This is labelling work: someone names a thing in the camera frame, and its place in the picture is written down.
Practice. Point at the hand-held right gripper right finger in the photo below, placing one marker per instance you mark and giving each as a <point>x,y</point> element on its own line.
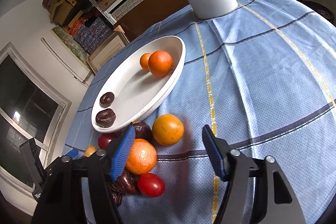
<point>214,150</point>

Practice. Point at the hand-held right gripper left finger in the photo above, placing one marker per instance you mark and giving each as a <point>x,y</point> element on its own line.
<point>121,153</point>

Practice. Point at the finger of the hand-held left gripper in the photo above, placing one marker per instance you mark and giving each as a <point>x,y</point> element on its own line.
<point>72,153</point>

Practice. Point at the small orange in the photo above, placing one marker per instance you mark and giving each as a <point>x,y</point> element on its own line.
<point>144,61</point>
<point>90,151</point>

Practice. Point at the dark red tomato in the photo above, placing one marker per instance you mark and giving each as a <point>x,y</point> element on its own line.
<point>106,140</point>

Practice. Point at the bumpy mandarin orange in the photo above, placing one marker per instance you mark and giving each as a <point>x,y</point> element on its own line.
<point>143,157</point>

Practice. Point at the bright red tomato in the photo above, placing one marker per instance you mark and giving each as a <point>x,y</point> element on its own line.
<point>151,185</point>

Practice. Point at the yellow-orange orange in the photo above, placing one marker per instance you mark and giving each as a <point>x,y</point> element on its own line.
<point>168,129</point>

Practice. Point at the white oval plate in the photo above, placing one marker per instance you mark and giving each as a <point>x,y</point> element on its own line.
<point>136,92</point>

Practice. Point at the white framed window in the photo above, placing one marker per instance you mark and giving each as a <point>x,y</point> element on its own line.
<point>29,108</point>

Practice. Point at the blue checked tablecloth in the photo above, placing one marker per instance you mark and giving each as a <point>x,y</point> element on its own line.
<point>262,82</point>

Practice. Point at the white trim strip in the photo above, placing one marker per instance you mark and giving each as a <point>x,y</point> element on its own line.
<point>63,60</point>

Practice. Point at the large orange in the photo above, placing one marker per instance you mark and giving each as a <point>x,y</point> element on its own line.
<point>160,64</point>

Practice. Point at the light wooden framed panel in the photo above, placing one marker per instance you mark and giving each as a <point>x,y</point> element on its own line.
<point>107,53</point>

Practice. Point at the green marbled board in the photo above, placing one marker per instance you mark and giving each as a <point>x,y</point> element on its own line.
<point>69,43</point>

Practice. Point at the stack of blue patterned boxes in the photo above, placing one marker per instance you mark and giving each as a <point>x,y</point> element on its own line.
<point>94,32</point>

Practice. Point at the stack of yellow cardboard boxes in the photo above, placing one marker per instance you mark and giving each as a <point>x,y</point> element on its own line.
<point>63,7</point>

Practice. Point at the brown wooden board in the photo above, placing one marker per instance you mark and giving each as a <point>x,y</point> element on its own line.
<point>149,8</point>

